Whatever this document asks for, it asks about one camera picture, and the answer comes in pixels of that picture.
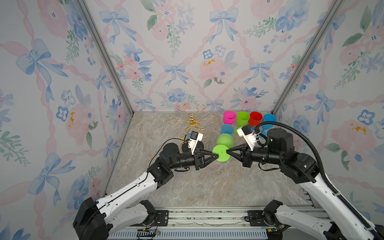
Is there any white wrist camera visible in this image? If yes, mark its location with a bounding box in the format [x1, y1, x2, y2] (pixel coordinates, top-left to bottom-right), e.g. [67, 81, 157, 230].
[188, 131, 204, 155]
[237, 125, 260, 151]

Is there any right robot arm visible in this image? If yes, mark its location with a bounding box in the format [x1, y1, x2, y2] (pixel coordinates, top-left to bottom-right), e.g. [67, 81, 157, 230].
[227, 124, 384, 240]

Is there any green wine glass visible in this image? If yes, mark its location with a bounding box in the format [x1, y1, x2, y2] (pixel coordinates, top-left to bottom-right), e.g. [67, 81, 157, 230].
[212, 134, 234, 162]
[235, 112, 250, 135]

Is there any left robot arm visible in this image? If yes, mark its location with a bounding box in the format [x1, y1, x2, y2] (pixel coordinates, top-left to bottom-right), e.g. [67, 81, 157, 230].
[73, 143, 219, 240]

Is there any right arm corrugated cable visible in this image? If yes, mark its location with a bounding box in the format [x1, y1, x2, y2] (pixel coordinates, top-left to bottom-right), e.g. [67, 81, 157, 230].
[254, 121, 384, 240]

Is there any pink wine glass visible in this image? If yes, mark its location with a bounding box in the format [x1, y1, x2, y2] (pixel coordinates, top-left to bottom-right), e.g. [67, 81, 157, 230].
[223, 111, 237, 125]

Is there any blue wine glass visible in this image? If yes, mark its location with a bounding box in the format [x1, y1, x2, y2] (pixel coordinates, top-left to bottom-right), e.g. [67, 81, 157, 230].
[221, 124, 235, 136]
[260, 114, 277, 136]

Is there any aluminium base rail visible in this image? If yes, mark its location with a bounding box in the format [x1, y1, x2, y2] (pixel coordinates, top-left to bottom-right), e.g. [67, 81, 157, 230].
[109, 207, 315, 240]

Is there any red wine glass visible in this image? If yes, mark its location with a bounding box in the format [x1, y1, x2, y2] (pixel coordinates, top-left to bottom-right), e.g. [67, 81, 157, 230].
[249, 112, 263, 127]

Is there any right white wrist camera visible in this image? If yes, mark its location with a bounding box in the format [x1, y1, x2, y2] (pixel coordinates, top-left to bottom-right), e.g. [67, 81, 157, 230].
[237, 125, 260, 151]

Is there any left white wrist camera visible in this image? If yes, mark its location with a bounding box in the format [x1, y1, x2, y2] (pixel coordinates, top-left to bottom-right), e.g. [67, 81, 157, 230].
[188, 131, 204, 155]

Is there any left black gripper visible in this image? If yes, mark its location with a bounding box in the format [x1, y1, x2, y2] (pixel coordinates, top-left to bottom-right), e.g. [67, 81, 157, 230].
[167, 149, 217, 172]

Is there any gold wire glass rack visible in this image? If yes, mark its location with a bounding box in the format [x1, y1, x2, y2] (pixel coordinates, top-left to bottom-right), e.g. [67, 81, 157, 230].
[167, 104, 218, 153]

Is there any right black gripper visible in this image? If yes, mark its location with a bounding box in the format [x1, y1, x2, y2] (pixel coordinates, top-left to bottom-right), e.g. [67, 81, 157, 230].
[226, 142, 284, 170]

